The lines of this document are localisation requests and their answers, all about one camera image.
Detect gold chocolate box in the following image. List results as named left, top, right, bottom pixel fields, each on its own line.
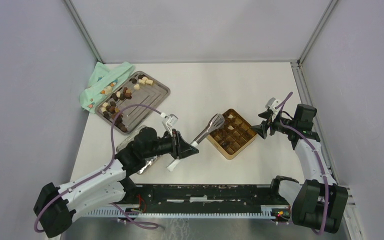
left=206, top=108, right=257, bottom=160

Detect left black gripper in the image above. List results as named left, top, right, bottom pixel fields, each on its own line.
left=143, top=128, right=199, bottom=159

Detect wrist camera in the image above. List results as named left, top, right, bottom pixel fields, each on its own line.
left=160, top=112, right=178, bottom=134
left=265, top=97, right=281, bottom=115

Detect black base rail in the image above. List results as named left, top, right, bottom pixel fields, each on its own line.
left=105, top=183, right=292, bottom=215

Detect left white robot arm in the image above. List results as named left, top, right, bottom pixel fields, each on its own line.
left=33, top=127, right=199, bottom=238

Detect steel serving tongs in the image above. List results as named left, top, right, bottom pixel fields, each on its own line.
left=166, top=113, right=225, bottom=172

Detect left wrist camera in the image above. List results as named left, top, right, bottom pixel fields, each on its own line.
left=160, top=112, right=178, bottom=134

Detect silver box lid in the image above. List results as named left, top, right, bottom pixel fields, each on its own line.
left=115, top=126, right=157, bottom=177

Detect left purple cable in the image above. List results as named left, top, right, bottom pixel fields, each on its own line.
left=34, top=104, right=168, bottom=233

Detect green patterned cloth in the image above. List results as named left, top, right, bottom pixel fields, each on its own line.
left=79, top=62, right=135, bottom=114

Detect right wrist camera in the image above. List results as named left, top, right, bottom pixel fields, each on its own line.
left=265, top=97, right=281, bottom=115

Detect steel chocolate tray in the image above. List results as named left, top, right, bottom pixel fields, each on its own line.
left=96, top=71, right=170, bottom=135

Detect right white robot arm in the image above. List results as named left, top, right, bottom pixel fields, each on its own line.
left=252, top=98, right=348, bottom=234

